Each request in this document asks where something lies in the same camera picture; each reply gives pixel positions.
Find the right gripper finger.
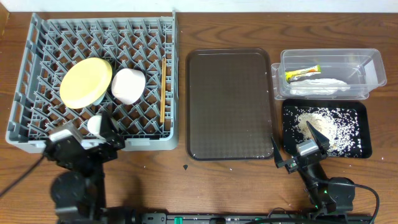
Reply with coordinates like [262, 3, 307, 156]
[306, 121, 330, 148]
[271, 137, 284, 169]

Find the white cup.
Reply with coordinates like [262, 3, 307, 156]
[87, 115, 119, 139]

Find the white bowl with crumbs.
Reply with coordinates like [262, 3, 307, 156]
[111, 68, 146, 105]

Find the yellow round plate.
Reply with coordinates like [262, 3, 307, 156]
[59, 57, 113, 109]

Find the white tissue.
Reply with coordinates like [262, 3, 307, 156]
[289, 78, 350, 96]

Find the green yellow snack wrapper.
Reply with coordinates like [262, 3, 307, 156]
[285, 65, 322, 82]

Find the wooden chopstick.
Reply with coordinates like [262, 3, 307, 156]
[164, 57, 167, 121]
[160, 58, 165, 123]

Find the light blue bowl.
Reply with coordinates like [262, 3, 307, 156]
[92, 93, 106, 106]

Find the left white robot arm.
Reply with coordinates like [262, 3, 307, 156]
[42, 112, 125, 223]

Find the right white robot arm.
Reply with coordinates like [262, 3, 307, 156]
[271, 123, 355, 218]

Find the black waste tray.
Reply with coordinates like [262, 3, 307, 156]
[282, 99, 372, 159]

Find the clear plastic waste bin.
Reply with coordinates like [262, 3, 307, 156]
[271, 49, 387, 100]

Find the spilled rice pile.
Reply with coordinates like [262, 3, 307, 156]
[294, 110, 363, 157]

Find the dark brown serving tray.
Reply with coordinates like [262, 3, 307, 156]
[186, 48, 279, 161]

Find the grey plastic dish rack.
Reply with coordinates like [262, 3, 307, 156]
[6, 14, 178, 153]

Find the black equipment rail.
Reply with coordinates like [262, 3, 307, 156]
[102, 205, 374, 224]

